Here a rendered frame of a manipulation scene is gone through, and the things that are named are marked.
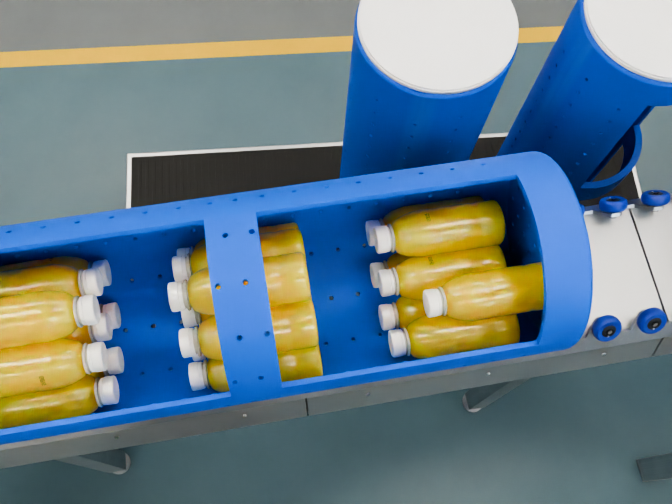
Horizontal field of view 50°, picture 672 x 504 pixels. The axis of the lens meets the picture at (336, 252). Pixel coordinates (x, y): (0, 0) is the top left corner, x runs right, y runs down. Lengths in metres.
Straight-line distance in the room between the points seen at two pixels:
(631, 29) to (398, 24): 0.40
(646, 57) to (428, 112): 0.38
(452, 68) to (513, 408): 1.17
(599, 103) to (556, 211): 0.52
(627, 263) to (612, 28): 0.40
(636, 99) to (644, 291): 0.34
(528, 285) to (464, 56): 0.44
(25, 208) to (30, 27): 0.66
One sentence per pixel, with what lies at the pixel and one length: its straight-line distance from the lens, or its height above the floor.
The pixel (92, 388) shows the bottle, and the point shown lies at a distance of 1.05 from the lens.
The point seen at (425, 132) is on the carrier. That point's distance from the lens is 1.34.
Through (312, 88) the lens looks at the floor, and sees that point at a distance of 2.45.
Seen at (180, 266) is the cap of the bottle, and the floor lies 1.11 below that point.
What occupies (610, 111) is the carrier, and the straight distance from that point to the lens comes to 1.45.
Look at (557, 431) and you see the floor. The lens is 2.18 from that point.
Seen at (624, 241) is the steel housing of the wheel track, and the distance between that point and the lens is 1.32.
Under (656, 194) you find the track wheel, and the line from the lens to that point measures 1.33.
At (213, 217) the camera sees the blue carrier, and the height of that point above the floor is 1.22.
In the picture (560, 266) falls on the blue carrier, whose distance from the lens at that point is 0.94.
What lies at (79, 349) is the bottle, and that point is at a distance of 1.01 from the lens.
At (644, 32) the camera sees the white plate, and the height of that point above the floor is 1.04.
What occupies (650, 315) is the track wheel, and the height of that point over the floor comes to 0.98.
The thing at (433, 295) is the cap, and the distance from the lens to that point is 1.00.
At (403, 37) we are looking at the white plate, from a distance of 1.28.
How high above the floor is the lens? 2.05
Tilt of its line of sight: 70 degrees down
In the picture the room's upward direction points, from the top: 6 degrees clockwise
